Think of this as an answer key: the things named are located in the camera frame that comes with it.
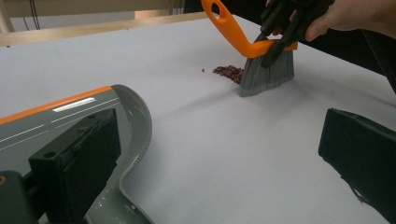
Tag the beige wooden furniture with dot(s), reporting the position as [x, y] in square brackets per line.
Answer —
[93, 6]

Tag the pile of red beans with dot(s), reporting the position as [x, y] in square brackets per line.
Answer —
[230, 73]

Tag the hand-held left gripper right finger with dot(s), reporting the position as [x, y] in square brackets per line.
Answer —
[364, 155]

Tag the grey dustpan with orange edge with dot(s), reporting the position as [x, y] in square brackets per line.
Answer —
[134, 124]

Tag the white board sheet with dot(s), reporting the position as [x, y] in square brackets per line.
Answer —
[218, 140]

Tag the orange brush with grey bristles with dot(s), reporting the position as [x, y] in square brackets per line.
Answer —
[267, 77]

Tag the wooden table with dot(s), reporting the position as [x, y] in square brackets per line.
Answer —
[77, 30]

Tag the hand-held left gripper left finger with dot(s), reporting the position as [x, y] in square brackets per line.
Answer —
[77, 155]

